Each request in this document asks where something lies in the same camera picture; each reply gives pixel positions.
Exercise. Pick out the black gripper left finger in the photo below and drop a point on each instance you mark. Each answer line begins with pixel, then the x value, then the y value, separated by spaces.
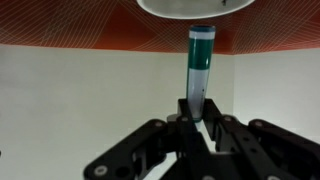
pixel 143 150

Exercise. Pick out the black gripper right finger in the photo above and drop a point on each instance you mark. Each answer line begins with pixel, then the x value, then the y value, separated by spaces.
pixel 266 150

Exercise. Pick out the teal and white marker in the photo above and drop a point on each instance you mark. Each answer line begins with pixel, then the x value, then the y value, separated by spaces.
pixel 199 60

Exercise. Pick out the white mug with red print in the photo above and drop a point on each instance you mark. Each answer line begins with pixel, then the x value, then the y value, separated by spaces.
pixel 186 6

